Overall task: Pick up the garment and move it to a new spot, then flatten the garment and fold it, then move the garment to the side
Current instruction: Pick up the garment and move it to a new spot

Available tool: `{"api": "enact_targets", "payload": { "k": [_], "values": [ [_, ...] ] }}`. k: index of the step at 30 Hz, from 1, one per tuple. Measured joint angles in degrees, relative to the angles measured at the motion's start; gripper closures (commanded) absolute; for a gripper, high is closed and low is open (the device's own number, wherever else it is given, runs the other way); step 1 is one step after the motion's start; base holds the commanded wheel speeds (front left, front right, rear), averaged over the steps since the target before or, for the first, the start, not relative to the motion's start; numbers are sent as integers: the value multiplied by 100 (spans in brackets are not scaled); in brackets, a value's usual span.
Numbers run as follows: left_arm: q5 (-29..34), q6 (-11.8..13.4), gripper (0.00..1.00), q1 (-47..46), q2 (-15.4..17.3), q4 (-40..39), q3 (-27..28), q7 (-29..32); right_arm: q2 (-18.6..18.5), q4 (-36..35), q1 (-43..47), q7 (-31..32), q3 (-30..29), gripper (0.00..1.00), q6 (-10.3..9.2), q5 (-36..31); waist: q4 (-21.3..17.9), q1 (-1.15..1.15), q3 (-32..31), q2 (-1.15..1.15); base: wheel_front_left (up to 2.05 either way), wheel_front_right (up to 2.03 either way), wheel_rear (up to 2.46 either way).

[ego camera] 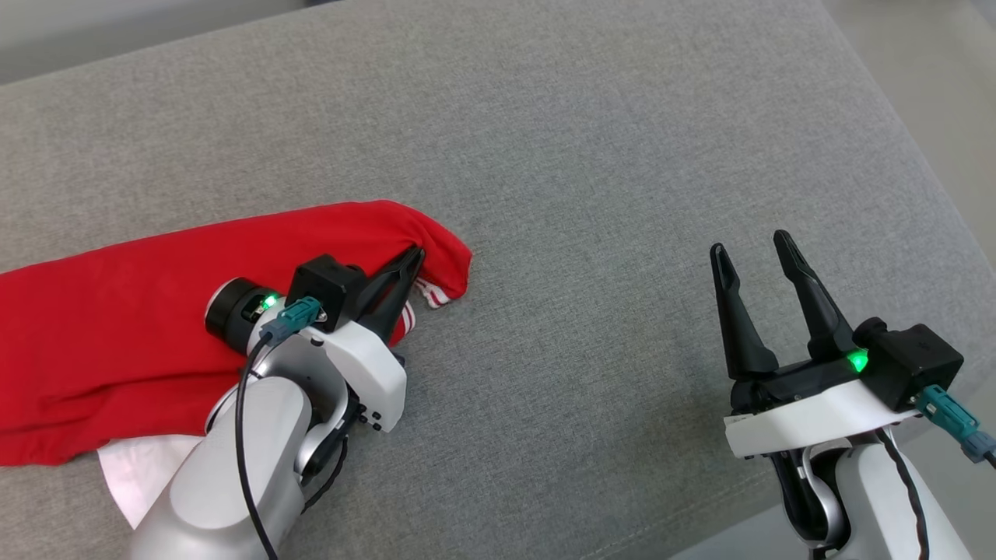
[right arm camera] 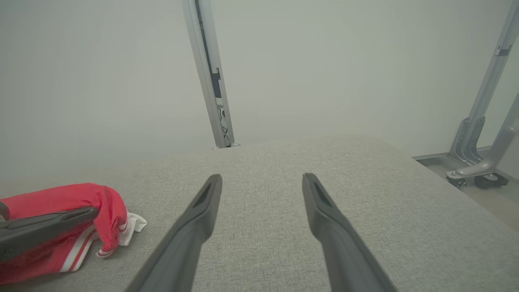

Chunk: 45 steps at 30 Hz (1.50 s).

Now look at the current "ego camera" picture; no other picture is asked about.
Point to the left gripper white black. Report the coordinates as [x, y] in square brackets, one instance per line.
[366, 373]

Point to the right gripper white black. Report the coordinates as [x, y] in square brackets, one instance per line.
[809, 420]

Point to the red lettered jersey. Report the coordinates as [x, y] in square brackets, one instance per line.
[117, 327]

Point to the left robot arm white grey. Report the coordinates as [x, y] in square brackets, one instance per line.
[202, 498]

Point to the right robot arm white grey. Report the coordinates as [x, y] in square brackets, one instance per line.
[856, 513]

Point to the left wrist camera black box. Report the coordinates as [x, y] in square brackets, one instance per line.
[327, 288]

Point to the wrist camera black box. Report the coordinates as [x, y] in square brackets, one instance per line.
[910, 362]
[327, 288]

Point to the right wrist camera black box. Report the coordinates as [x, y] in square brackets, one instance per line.
[910, 362]

